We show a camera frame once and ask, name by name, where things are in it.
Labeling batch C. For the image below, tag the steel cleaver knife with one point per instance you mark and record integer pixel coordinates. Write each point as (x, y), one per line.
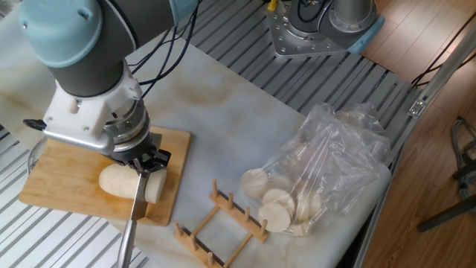
(138, 201)

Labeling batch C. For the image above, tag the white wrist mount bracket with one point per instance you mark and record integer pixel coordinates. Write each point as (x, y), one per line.
(82, 119)

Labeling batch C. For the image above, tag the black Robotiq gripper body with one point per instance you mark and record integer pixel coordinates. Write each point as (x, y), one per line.
(134, 154)

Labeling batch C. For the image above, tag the silver corner bracket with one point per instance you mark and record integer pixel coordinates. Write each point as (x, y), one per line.
(416, 108)

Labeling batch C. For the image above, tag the clear plastic bag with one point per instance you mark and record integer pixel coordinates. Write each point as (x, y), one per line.
(334, 156)

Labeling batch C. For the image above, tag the white radish slice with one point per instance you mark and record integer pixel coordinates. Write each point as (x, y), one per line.
(254, 184)
(299, 229)
(308, 206)
(279, 197)
(274, 217)

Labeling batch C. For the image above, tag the small yellow object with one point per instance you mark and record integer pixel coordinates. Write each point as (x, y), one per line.
(272, 4)

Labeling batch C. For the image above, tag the bamboo cutting board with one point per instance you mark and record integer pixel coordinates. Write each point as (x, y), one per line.
(56, 186)

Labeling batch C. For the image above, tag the wooden peg rack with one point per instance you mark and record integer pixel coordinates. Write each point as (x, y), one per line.
(238, 215)

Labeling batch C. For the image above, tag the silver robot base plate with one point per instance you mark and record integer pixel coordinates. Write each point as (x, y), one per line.
(286, 37)

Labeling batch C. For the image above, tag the black metal stand leg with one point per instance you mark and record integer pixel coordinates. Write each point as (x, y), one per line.
(446, 214)

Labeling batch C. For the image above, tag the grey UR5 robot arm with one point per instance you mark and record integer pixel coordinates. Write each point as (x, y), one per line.
(93, 74)

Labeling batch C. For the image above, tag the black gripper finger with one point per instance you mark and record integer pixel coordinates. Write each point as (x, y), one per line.
(139, 168)
(160, 158)

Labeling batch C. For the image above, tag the large white radish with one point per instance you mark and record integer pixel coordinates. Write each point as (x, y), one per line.
(119, 182)

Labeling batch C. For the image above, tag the aluminium frame beam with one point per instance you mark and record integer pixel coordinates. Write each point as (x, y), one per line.
(446, 72)

